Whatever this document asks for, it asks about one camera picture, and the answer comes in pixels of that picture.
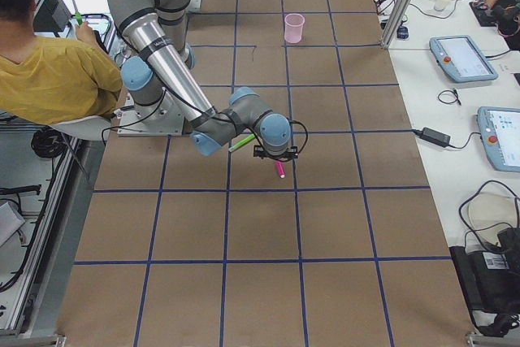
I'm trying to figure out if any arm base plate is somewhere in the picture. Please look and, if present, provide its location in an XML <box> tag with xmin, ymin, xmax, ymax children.
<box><xmin>117</xmin><ymin>88</ymin><xmax>193</xmax><ymax>137</ymax></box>

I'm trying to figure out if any person in yellow shirt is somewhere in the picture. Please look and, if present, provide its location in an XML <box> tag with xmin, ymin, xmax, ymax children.
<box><xmin>1</xmin><ymin>0</ymin><xmax>123</xmax><ymax>125</ymax></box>

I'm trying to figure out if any pink mesh cup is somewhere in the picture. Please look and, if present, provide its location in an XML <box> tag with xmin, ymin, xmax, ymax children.
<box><xmin>284</xmin><ymin>13</ymin><xmax>306</xmax><ymax>44</ymax></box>

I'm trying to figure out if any black power adapter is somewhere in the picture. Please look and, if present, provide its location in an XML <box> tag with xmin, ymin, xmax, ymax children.
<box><xmin>412</xmin><ymin>127</ymin><xmax>450</xmax><ymax>148</ymax></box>

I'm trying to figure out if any green pen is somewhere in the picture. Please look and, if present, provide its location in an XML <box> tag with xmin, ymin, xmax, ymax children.
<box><xmin>228</xmin><ymin>134</ymin><xmax>256</xmax><ymax>153</ymax></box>

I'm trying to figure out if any white chair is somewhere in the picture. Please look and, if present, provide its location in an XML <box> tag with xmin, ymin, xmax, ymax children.
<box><xmin>0</xmin><ymin>109</ymin><xmax>127</xmax><ymax>180</ymax></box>

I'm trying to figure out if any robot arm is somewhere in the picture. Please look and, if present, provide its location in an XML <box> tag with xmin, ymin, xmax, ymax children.
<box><xmin>107</xmin><ymin>0</ymin><xmax>298</xmax><ymax>161</ymax></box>

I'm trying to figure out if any teach pendant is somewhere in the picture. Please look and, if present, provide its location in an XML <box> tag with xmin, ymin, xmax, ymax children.
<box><xmin>477</xmin><ymin>106</ymin><xmax>519</xmax><ymax>172</ymax></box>
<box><xmin>429</xmin><ymin>35</ymin><xmax>498</xmax><ymax>83</ymax></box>

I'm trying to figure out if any white paper cup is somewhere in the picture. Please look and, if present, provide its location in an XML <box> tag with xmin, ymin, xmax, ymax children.
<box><xmin>433</xmin><ymin>0</ymin><xmax>452</xmax><ymax>12</ymax></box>

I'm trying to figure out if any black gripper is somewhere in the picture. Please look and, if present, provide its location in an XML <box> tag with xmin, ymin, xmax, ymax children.
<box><xmin>253</xmin><ymin>145</ymin><xmax>299</xmax><ymax>161</ymax></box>

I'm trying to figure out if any far teach pendant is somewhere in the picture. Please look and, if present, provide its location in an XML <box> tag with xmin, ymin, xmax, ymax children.
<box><xmin>429</xmin><ymin>35</ymin><xmax>498</xmax><ymax>83</ymax></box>

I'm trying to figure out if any pink pen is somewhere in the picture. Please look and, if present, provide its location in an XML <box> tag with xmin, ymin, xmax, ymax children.
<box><xmin>275</xmin><ymin>161</ymin><xmax>285</xmax><ymax>179</ymax></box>

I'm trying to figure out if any aluminium frame post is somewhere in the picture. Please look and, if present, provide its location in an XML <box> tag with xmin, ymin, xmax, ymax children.
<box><xmin>379</xmin><ymin>0</ymin><xmax>432</xmax><ymax>50</ymax></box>

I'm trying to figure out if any near teach pendant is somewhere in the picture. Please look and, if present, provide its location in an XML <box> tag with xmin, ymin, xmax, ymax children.
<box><xmin>477</xmin><ymin>106</ymin><xmax>519</xmax><ymax>172</ymax></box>

